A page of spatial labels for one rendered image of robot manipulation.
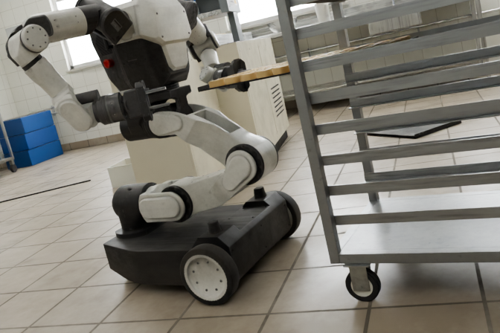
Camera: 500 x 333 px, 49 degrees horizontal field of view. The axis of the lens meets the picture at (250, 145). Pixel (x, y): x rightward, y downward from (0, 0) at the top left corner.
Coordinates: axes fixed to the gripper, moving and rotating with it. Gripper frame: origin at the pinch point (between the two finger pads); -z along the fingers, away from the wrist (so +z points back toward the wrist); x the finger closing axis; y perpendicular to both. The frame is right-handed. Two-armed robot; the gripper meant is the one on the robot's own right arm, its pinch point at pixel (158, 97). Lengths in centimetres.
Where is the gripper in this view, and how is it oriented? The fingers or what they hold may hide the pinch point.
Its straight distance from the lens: 168.8
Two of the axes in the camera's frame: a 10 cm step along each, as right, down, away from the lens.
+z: -9.7, 2.3, -0.2
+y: -0.6, -1.6, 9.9
